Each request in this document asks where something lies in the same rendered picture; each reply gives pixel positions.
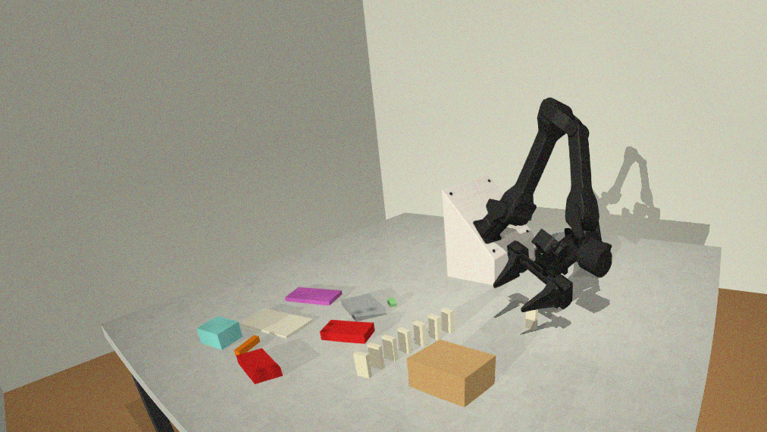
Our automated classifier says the red rectangular block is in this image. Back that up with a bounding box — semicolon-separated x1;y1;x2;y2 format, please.
236;348;283;384
320;320;375;343

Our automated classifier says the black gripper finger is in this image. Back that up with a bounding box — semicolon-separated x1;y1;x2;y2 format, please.
521;280;559;312
493;249;520;289

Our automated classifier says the teal block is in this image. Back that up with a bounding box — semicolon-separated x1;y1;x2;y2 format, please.
197;316;243;350

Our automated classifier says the purple flat block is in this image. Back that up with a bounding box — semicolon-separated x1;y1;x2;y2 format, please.
285;287;343;305

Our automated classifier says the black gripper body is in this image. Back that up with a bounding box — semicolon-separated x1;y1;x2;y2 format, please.
507;241;573;309

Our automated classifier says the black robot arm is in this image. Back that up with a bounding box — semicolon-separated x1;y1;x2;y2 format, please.
473;97;612;277

